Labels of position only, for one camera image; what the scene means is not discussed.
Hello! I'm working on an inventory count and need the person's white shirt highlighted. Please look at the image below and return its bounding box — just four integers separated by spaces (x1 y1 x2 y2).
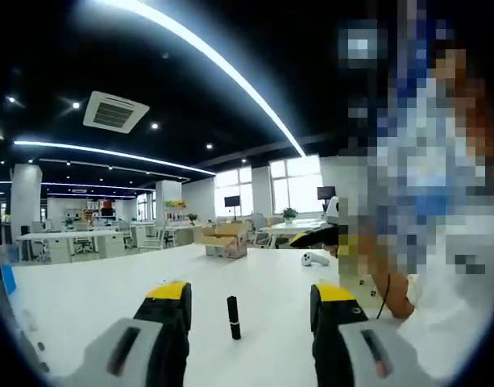
391 225 494 382

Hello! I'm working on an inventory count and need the white handheld controller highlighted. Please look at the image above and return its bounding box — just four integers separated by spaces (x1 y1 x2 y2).
301 252 331 268

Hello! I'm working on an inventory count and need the black wrist cord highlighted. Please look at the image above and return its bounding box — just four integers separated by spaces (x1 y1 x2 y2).
376 273 392 320

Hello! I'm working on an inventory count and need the black gold lipstick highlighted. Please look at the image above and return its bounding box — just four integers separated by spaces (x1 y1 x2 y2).
226 296 243 341

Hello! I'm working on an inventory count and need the black monitor on stand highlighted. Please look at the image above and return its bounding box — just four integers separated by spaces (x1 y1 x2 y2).
224 196 240 221

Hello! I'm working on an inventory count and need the blue board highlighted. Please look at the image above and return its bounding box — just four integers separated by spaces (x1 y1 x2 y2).
0 264 18 292

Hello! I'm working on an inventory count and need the white ceiling air vent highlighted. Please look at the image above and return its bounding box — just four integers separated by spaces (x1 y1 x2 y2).
82 90 151 135

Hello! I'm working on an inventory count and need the white office desk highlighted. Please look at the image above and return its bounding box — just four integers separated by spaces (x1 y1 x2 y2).
16 229 125 264
258 219 324 248

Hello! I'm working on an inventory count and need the white office chair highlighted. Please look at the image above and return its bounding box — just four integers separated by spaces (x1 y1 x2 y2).
250 213 268 248

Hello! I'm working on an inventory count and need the long ceiling light strip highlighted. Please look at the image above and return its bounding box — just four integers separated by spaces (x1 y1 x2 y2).
93 0 307 157
13 139 217 176

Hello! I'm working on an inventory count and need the open cardboard box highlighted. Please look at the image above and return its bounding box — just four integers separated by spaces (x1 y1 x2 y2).
201 223 250 260

